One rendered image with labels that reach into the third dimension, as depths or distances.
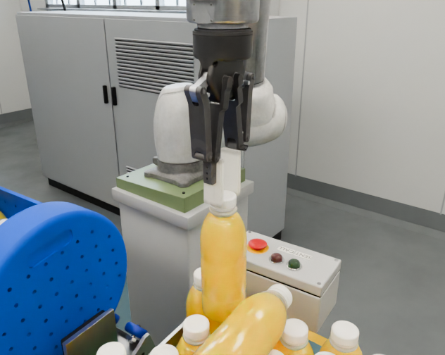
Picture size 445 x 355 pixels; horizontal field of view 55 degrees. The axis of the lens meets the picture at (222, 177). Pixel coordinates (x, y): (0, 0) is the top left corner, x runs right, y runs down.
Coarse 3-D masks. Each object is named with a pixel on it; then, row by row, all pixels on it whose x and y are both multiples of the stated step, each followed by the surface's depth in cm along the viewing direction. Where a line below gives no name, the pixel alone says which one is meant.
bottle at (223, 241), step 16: (208, 224) 62; (224, 224) 61; (240, 224) 62; (208, 240) 62; (224, 240) 61; (240, 240) 62; (208, 256) 62; (224, 256) 62; (240, 256) 63; (208, 272) 63; (224, 272) 63; (240, 272) 64; (208, 288) 65; (224, 288) 64; (240, 288) 65; (208, 304) 66; (224, 304) 65
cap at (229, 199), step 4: (224, 192) 63; (228, 192) 63; (232, 192) 63; (224, 196) 62; (228, 196) 62; (232, 196) 61; (236, 196) 62; (224, 200) 60; (228, 200) 60; (232, 200) 61; (236, 200) 62; (224, 204) 60; (228, 204) 60; (232, 204) 61; (212, 208) 62; (216, 208) 61; (220, 208) 61; (224, 208) 61; (228, 208) 61; (232, 208) 61
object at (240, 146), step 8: (240, 80) 55; (240, 88) 56; (240, 96) 57; (232, 104) 57; (240, 104) 58; (232, 112) 58; (240, 112) 59; (224, 120) 60; (232, 120) 59; (240, 120) 59; (224, 128) 60; (232, 128) 59; (240, 128) 60; (224, 136) 61; (232, 136) 60; (240, 136) 60; (240, 144) 61
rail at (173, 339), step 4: (176, 328) 79; (180, 328) 79; (172, 332) 78; (176, 332) 78; (180, 332) 80; (168, 336) 77; (172, 336) 77; (176, 336) 79; (180, 336) 80; (164, 340) 76; (168, 340) 77; (172, 340) 78; (176, 340) 79; (160, 344) 76; (172, 344) 78; (176, 344) 79
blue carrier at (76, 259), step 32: (0, 192) 100; (32, 224) 64; (64, 224) 67; (96, 224) 73; (0, 256) 60; (32, 256) 64; (64, 256) 69; (96, 256) 75; (0, 288) 60; (32, 288) 65; (64, 288) 70; (96, 288) 76; (0, 320) 61; (32, 320) 66; (64, 320) 72; (0, 352) 62; (32, 352) 67
